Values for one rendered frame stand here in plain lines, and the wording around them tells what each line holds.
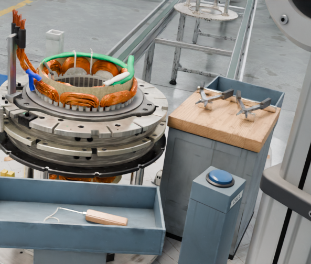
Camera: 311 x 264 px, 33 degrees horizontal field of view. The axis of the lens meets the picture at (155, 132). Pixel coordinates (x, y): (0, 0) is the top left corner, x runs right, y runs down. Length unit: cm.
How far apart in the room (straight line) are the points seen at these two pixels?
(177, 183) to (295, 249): 48
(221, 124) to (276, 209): 41
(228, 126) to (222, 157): 6
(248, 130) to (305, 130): 42
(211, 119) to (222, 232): 25
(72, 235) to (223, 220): 29
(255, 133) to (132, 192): 33
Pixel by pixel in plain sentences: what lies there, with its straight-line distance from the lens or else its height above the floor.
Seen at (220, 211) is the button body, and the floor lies 100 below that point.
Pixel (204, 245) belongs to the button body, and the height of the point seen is 92.
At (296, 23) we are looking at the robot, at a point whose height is 137.
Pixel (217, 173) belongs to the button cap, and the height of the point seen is 104.
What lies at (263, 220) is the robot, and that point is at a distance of 68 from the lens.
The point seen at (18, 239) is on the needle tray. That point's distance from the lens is 72.
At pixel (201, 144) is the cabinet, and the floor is 102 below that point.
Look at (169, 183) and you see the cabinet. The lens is 111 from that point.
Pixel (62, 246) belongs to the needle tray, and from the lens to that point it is 73.
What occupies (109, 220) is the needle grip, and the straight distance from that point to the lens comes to 76.
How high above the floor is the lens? 148
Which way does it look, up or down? 26 degrees down
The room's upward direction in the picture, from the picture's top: 8 degrees clockwise
